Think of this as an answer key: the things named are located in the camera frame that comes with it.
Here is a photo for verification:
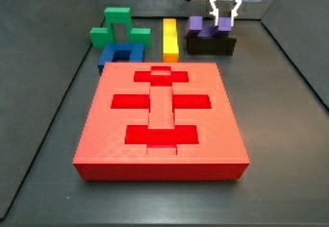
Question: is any blue U-shaped block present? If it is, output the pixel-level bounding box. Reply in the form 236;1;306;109
98;42;145;72

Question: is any purple U-shaped block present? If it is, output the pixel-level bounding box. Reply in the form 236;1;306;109
185;16;232;38

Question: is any red puzzle board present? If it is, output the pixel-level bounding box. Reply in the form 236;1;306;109
74;63;249;181

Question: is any black angled fixture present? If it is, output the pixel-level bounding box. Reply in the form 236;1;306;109
186;38;237;56

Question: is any green zigzag block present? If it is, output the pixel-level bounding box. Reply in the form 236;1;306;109
90;7;151;48

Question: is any yellow long bar block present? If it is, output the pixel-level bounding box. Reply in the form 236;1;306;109
162;18;179;63

